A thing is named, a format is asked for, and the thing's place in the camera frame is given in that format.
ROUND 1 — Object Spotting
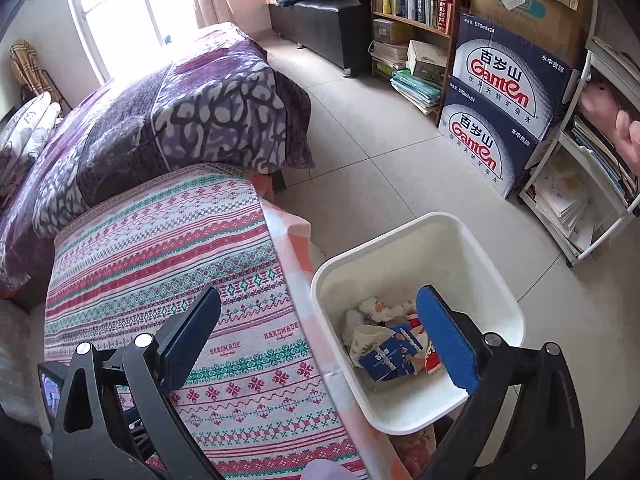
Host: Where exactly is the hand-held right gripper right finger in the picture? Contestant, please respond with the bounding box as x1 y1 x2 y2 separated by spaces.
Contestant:
416 284 586 480

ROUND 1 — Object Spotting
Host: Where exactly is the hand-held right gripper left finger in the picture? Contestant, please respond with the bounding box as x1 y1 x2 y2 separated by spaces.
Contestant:
50 286 226 480

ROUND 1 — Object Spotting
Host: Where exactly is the red snack bag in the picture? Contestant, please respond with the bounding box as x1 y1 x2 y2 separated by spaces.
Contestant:
405 314 443 376

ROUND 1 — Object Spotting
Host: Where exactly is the blue paper carton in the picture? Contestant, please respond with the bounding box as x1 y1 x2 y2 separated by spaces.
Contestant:
359 327 426 380

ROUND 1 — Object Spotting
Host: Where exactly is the white tissue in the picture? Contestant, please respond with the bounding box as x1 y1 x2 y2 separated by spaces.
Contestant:
342 309 366 348
357 297 416 323

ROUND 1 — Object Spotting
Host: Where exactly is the white plastic trash bin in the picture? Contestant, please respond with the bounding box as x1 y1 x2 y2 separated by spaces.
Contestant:
310 212 526 436

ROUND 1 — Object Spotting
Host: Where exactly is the patterned woven tablecloth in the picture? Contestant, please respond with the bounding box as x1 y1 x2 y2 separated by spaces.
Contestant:
44 162 371 480

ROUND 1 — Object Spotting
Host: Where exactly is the lavender cloth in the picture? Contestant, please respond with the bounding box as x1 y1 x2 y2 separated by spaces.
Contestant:
300 460 346 480

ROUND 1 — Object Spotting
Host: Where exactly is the stack of white papers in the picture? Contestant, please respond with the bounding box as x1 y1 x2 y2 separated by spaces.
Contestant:
530 162 601 258

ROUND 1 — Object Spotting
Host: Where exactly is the blue water carton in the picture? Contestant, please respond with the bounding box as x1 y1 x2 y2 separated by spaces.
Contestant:
437 76 556 198
452 12 583 141

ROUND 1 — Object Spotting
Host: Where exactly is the purple patterned blanket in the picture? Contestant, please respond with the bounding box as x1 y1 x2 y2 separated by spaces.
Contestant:
0 22 316 301

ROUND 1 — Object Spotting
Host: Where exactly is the stack of leaning books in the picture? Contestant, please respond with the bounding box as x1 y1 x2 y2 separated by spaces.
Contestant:
570 115 638 201

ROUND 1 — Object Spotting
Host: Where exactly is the stack of teal books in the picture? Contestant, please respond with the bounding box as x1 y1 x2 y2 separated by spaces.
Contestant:
390 69 443 115

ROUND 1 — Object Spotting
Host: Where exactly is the white printed pillow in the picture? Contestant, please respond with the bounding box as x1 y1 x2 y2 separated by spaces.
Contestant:
0 91 63 201

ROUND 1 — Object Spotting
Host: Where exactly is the pink plush toy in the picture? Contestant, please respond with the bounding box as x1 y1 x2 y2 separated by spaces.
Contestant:
580 82 640 171

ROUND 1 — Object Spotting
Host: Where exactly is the beige cardboard box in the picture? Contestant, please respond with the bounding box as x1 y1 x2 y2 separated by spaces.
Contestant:
406 40 448 81

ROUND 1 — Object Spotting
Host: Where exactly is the stack of white books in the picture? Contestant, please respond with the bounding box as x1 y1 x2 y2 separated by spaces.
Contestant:
372 40 411 68

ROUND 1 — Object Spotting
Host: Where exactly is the grey small box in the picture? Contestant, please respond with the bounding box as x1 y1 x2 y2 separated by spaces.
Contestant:
372 18 416 45

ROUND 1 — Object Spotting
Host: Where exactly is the wooden bookshelf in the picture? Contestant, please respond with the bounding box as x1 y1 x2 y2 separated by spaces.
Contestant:
367 0 463 126

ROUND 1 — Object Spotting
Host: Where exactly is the plaid cloth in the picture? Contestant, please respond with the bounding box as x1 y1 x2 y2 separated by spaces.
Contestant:
10 40 51 98

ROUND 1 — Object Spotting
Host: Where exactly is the white shelf cart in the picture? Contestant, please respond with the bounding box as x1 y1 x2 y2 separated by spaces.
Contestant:
520 0 640 267

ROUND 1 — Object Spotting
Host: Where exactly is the brown cardboard box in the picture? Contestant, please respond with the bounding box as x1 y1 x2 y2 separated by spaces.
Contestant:
465 0 593 68

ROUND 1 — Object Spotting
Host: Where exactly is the black leather bench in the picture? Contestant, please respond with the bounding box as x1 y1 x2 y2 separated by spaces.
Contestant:
268 0 373 78

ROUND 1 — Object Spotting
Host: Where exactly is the window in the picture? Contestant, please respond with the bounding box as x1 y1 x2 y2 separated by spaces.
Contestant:
62 0 201 83

